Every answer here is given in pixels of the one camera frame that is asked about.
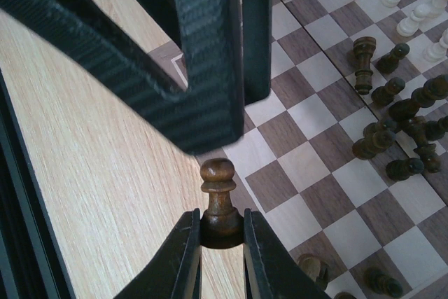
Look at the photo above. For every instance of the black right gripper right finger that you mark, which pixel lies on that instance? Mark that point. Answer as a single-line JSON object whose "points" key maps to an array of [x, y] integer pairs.
{"points": [[269, 270]]}

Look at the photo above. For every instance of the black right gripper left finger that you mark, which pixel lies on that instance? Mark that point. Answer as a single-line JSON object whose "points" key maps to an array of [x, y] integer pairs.
{"points": [[175, 271]]}

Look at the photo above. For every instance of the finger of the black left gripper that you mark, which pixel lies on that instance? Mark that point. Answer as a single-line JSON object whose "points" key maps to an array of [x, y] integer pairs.
{"points": [[205, 116], [257, 33]]}

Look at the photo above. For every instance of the dark brown pawn chess piece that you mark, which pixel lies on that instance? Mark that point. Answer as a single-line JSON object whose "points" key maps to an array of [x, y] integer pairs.
{"points": [[221, 224]]}

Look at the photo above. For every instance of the dark brown knight chess piece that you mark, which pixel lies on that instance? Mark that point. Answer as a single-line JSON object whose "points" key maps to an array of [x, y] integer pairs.
{"points": [[316, 269]]}

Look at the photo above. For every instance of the dark brown king chess piece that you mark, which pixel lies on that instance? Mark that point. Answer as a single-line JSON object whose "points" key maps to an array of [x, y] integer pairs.
{"points": [[363, 49]]}

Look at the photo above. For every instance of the wooden chessboard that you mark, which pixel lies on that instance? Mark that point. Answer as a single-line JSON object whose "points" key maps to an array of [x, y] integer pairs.
{"points": [[295, 164]]}

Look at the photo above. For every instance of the black aluminium frame rail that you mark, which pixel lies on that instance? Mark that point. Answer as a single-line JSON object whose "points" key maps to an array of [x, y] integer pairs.
{"points": [[32, 265]]}

